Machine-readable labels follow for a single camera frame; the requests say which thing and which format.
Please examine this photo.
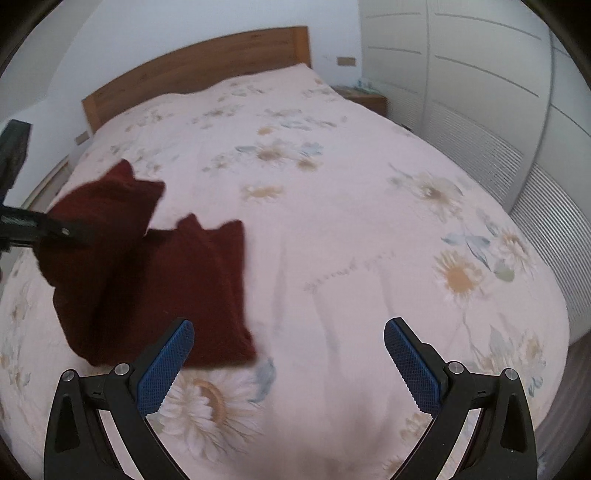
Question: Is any dark red knitted sweater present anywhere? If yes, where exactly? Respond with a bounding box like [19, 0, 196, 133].
[34, 160, 256, 368]

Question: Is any wooden headboard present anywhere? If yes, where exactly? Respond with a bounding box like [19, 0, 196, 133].
[82, 26, 311, 133]

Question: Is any pink floral bedspread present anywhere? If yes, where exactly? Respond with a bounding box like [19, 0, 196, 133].
[0, 62, 571, 480]

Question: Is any white wardrobe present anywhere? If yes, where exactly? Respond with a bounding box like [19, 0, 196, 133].
[359, 0, 590, 341]

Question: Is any wooden nightstand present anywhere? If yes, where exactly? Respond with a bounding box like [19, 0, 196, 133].
[332, 86, 388, 117]

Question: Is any left wall socket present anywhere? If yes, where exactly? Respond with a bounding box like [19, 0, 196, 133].
[75, 131, 89, 146]

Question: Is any wall socket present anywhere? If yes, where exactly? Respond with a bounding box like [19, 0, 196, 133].
[75, 131, 89, 146]
[337, 57, 356, 67]

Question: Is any right wall socket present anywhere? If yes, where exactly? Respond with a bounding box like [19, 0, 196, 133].
[337, 57, 356, 67]

